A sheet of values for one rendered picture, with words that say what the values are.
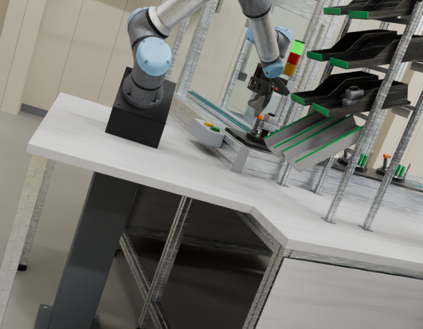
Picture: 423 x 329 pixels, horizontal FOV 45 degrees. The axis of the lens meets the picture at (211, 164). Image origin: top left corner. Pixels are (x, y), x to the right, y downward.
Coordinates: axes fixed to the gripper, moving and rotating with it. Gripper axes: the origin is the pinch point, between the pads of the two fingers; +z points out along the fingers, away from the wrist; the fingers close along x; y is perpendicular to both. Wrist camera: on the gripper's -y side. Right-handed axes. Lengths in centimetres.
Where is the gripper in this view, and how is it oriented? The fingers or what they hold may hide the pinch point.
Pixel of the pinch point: (257, 114)
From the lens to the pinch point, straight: 212.8
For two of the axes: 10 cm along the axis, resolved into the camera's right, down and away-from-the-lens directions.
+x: 3.6, 3.4, -8.7
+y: -8.7, -2.1, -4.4
